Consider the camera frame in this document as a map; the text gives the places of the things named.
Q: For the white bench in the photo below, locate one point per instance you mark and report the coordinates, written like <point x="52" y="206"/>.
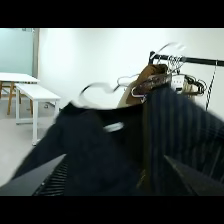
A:
<point x="36" y="93"/>

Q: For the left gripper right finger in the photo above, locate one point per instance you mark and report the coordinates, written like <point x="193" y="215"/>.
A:
<point x="200" y="181"/>

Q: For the black clothes rail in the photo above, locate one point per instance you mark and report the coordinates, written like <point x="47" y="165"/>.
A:
<point x="200" y="60"/>

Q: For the dark navy garment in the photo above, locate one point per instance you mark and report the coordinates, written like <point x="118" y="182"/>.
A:
<point x="90" y="150"/>

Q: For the white table with wooden legs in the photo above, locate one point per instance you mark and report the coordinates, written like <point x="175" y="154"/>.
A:
<point x="16" y="77"/>

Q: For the brown clothes hanger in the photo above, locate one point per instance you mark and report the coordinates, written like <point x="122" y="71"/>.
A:
<point x="145" y="75"/>

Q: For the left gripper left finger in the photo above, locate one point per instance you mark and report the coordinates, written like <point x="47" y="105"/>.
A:
<point x="36" y="181"/>

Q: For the white clothes hanger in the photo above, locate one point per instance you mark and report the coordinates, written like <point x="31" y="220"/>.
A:
<point x="175" y="61"/>
<point x="87" y="90"/>

